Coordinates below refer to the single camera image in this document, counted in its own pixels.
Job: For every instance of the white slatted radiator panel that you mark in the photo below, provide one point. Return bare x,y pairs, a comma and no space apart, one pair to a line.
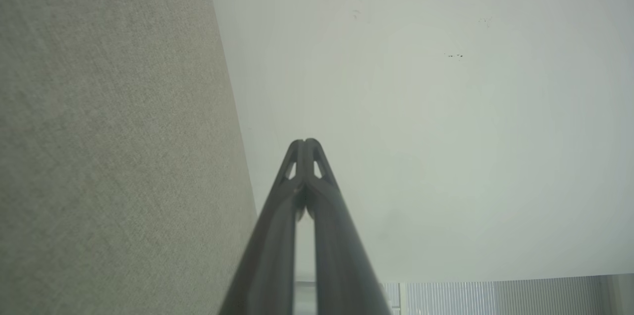
500,297

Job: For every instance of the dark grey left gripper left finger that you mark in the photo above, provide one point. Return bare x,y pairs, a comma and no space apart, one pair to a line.
270,250

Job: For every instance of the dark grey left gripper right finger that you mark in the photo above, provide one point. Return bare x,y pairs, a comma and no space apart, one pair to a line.
337,250

